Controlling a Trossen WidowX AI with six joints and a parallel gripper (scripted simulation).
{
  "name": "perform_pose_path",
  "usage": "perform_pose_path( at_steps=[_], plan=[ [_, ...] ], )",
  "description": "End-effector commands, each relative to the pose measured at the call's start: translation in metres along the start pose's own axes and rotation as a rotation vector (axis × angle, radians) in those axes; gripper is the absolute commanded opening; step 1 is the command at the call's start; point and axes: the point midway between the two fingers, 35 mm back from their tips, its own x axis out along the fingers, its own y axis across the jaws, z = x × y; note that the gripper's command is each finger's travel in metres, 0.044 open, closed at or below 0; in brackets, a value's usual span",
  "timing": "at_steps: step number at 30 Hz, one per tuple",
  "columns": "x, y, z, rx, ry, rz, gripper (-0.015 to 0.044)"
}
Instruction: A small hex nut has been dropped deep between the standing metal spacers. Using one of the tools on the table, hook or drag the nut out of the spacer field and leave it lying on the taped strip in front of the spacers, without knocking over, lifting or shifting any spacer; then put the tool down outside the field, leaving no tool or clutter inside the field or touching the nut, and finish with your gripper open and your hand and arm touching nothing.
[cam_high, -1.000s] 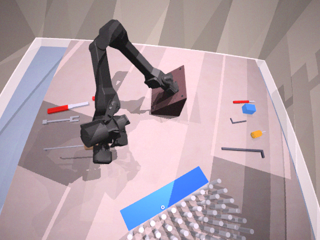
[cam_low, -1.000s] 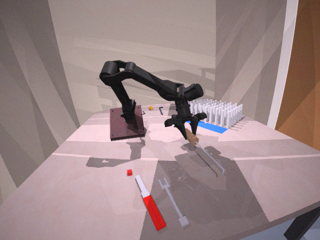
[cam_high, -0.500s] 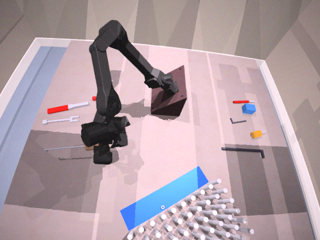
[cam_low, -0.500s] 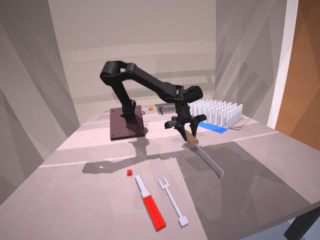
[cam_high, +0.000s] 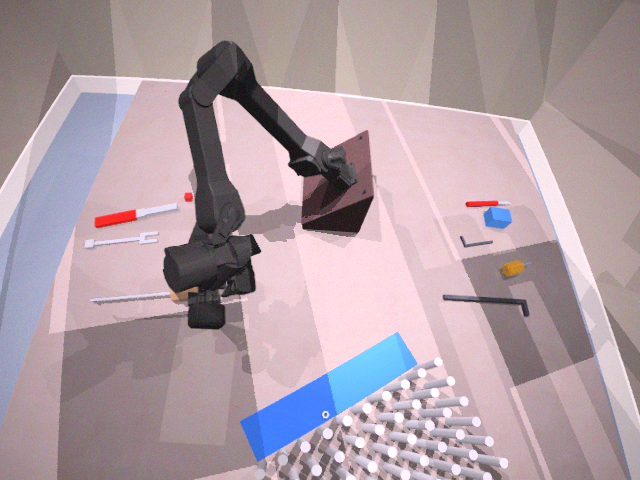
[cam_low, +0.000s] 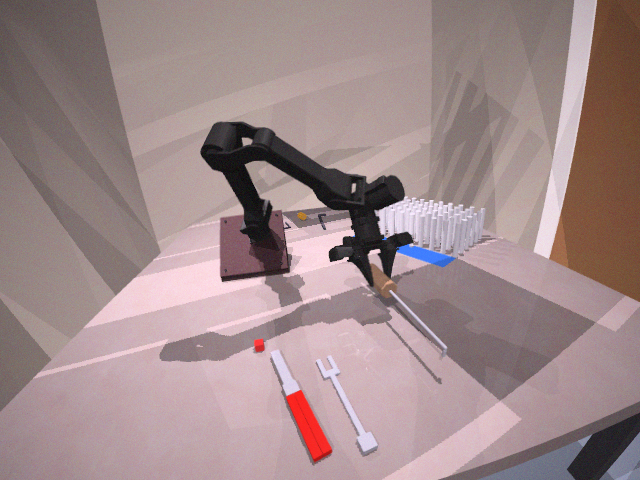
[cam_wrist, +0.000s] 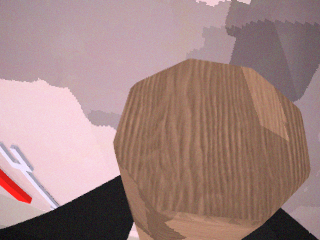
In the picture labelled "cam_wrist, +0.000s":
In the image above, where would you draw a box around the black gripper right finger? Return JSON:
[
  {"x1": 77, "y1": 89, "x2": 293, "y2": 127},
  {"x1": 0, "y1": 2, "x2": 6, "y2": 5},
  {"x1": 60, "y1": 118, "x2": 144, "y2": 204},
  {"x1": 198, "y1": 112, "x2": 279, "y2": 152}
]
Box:
[{"x1": 241, "y1": 208, "x2": 317, "y2": 240}]

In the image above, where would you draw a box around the grey two-pronged fork tool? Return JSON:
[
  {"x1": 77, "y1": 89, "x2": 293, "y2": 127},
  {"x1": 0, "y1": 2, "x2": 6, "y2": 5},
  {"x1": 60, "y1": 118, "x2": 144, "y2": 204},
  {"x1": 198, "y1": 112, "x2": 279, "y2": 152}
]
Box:
[{"x1": 0, "y1": 141, "x2": 61, "y2": 211}]

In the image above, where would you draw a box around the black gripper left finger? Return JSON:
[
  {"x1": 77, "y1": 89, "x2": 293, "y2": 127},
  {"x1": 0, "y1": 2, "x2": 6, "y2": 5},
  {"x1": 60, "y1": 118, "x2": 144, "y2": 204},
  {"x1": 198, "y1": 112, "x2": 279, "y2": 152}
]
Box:
[{"x1": 0, "y1": 175, "x2": 133, "y2": 240}]

